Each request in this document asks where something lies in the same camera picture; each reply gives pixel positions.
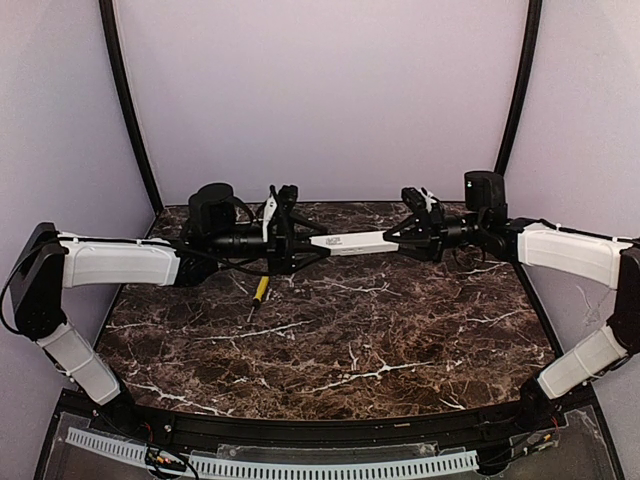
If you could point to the yellow handled screwdriver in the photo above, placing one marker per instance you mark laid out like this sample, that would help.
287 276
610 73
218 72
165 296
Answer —
258 297

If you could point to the white remote control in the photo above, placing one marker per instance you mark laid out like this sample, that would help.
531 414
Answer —
353 244

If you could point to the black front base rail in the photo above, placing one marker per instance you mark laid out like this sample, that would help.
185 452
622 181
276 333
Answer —
484 427

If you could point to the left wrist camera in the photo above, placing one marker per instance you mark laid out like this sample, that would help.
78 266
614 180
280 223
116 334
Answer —
278 208

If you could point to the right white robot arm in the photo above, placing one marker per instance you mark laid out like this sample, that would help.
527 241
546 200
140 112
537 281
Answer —
612 262

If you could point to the left black frame post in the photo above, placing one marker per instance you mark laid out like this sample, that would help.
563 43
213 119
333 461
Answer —
125 98

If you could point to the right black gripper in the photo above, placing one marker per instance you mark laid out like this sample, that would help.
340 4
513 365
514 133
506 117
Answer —
435 232

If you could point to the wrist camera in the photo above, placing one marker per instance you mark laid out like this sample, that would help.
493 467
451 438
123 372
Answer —
418 201
278 208

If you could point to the black frame post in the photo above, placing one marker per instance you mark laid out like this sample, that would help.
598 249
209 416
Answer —
125 98
525 64

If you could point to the right black frame post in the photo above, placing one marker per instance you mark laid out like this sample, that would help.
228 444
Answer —
525 64

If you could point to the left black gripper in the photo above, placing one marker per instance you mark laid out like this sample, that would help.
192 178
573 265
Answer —
279 242

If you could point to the white slotted cable duct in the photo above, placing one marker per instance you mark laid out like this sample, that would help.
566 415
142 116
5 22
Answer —
418 461

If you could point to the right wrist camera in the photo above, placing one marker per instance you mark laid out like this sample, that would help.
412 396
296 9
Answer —
418 201

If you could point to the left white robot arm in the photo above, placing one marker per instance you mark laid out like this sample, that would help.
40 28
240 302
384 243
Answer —
220 231

